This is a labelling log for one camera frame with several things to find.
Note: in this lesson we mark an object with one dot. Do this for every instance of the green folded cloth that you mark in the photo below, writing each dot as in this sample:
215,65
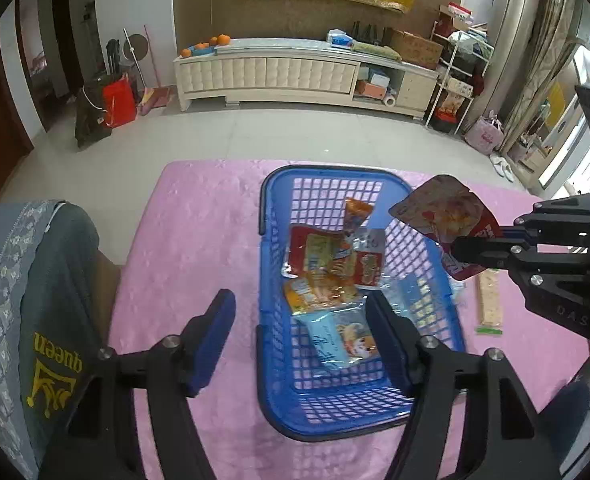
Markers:
375,50

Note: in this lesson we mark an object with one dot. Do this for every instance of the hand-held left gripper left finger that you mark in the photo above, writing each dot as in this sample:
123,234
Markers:
215,340

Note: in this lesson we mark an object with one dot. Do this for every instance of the white metal rack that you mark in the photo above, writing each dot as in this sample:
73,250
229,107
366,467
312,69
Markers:
432,85

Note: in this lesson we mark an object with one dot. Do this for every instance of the cartoon print light blue bag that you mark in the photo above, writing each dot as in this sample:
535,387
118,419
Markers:
335,340

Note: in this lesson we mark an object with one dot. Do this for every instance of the blue plastic basket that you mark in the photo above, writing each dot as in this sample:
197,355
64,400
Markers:
270,410

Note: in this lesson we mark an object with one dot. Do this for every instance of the blue tissue box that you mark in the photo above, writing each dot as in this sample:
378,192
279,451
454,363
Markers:
339,40

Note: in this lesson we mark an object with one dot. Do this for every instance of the brown cardboard box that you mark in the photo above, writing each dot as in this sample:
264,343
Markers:
417,49

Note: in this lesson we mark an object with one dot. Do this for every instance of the blue plate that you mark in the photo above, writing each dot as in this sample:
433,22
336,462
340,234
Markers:
204,50

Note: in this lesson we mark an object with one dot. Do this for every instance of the pink broom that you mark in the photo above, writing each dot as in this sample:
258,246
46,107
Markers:
155,97

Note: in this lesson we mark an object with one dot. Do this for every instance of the pale yellow cracker packet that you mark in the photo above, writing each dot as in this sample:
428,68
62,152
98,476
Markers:
490,305

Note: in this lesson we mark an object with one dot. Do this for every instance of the grey chair cover yellow print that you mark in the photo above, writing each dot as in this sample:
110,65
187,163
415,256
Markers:
50,310

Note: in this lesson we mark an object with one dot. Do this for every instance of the cream television cabinet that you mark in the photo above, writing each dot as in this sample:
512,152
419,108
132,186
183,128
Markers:
275,75

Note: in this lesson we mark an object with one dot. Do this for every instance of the dark red cloth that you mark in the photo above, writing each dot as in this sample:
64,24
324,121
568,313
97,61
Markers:
481,82

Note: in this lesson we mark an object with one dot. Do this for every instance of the beige patterned curtain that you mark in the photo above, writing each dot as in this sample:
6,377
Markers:
550,35

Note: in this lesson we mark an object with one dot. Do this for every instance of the arched standing mirror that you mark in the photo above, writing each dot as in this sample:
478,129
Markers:
582,60

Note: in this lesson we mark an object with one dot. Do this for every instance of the dark blue cloth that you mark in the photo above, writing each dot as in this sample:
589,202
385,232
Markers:
567,410

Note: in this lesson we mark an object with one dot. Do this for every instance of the orange flat box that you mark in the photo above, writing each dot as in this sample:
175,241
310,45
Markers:
370,90

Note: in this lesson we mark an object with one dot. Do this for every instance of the dark backpack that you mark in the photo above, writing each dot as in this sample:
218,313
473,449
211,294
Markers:
92,115

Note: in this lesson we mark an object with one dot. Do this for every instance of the white paper roll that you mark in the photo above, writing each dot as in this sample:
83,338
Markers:
390,101

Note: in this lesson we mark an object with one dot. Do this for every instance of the silver standing air conditioner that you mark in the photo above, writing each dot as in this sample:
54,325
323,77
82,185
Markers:
517,35

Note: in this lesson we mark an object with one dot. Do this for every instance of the black suitcase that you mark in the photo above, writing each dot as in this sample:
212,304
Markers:
114,57

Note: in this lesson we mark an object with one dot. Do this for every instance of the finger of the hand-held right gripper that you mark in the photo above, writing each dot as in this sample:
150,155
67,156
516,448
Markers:
550,220
480,252

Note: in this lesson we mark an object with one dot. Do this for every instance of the pink shopping bag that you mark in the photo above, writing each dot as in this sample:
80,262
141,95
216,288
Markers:
485,135

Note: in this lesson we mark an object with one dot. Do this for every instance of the dark red snack packet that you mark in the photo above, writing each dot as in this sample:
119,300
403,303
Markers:
440,210

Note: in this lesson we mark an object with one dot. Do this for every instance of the dark glass bottle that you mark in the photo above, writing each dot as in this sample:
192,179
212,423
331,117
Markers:
377,35
358,31
368,34

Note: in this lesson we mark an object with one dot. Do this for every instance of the orange top clear snack packet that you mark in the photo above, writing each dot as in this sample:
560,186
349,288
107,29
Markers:
357,215

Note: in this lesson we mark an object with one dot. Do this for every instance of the red yellow snack bag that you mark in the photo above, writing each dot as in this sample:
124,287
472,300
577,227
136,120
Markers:
320,255

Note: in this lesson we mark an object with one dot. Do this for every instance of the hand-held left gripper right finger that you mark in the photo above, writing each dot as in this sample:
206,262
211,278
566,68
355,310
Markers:
390,345

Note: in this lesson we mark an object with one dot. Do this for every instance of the red paper bag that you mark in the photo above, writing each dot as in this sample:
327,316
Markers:
119,102

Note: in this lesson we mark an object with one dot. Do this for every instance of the white slipper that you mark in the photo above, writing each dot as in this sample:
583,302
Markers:
497,162
507,172

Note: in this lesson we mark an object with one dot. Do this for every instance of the red white box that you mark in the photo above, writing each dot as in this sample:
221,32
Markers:
455,17

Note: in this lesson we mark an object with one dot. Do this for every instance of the clear light blue snack bag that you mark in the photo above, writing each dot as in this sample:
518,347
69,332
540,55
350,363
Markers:
457,292

